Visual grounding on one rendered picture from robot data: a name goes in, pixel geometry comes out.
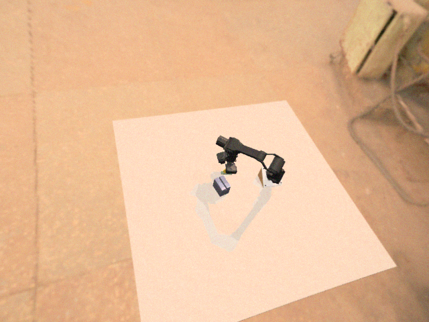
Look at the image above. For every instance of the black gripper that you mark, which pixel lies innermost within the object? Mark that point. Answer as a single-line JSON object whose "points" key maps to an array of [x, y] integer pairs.
{"points": [[230, 167]]}

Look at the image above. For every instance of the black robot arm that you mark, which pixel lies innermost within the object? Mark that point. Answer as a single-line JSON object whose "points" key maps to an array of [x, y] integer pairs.
{"points": [[233, 146]]}

